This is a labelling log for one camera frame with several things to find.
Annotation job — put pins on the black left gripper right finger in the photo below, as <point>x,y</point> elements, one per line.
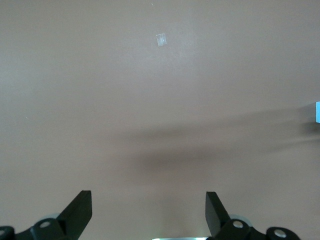
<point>215,217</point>

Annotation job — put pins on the clear tape piece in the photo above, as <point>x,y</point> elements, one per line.
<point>161,40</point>

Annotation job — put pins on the light blue foam cube block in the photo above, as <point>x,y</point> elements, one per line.
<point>318,112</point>

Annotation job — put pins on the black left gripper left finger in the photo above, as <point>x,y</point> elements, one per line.
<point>75,215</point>

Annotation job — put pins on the brown paper table cover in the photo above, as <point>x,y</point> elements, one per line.
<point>100,100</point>

